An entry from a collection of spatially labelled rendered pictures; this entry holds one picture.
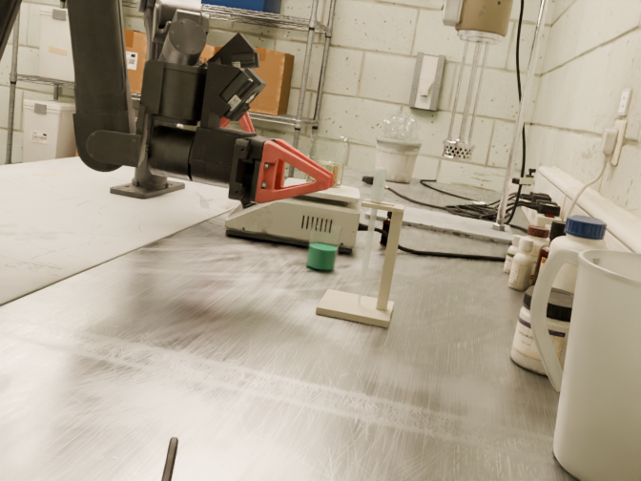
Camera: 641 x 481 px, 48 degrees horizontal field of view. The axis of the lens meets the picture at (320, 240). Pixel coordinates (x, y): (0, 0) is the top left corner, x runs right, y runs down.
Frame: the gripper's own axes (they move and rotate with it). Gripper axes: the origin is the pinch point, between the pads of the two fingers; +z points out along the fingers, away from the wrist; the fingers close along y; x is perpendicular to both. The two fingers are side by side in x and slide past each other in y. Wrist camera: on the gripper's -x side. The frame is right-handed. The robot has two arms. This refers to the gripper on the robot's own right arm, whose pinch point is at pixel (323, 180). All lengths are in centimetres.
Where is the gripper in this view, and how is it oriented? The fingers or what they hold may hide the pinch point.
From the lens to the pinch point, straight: 78.9
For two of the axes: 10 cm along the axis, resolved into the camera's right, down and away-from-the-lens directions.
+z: 9.7, 1.9, -1.4
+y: 1.7, -1.7, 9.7
